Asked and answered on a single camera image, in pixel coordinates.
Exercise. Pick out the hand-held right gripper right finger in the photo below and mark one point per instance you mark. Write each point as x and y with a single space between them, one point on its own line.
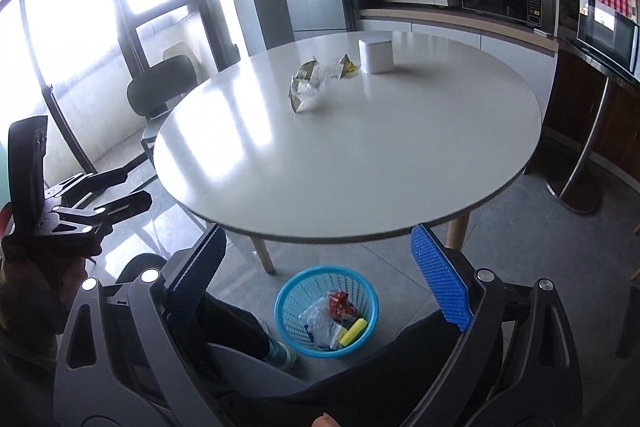
440 277

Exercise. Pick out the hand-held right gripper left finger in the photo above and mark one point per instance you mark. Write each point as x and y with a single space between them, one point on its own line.
200 257

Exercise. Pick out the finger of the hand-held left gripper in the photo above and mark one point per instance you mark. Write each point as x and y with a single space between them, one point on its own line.
100 182
125 204

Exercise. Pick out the red snack wrapper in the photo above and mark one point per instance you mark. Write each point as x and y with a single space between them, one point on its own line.
340 304

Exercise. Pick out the green yellow sponge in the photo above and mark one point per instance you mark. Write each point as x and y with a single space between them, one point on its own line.
352 333

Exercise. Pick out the blue plastic basket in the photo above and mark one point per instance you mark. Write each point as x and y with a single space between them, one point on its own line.
300 292

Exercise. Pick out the person's left hand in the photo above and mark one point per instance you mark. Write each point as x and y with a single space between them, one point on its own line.
70 279

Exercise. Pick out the person's right hand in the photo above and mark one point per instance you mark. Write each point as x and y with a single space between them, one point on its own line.
327 421

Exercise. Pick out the person's left leg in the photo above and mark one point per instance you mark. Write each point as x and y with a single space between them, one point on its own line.
225 322

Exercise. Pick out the person's leg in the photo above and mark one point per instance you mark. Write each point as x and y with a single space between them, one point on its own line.
225 322
350 387

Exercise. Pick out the dark green chair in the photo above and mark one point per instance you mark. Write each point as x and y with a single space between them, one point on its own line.
160 87

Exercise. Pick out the white teal sneaker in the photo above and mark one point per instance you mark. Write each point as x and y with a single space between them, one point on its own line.
281 352

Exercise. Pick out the person's right leg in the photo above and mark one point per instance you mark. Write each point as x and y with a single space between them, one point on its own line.
350 387

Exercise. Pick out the beige chair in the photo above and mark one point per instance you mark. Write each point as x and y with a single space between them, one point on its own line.
177 52

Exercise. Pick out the round white table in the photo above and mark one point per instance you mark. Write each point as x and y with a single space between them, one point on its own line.
350 147

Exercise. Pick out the black framed window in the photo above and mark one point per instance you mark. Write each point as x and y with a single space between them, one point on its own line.
100 7

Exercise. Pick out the green silver snack wrapper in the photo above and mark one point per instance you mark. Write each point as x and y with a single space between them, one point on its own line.
305 84

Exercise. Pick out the dark brown cabinet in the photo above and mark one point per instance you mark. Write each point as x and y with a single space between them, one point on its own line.
595 117

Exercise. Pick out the clear plastic wrap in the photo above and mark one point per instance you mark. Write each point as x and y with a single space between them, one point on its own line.
331 71

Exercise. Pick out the small yellow green wrapper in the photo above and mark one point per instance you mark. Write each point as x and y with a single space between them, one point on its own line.
347 66

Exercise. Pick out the white cube container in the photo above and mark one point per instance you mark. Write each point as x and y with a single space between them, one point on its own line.
375 54

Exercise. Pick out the wooden counter white cabinets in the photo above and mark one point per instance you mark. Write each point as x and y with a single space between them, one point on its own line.
450 24

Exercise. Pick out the silver black microwave oven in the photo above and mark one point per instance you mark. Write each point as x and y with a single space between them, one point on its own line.
607 32

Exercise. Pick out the curved metal post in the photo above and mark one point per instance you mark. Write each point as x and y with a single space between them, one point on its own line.
582 157

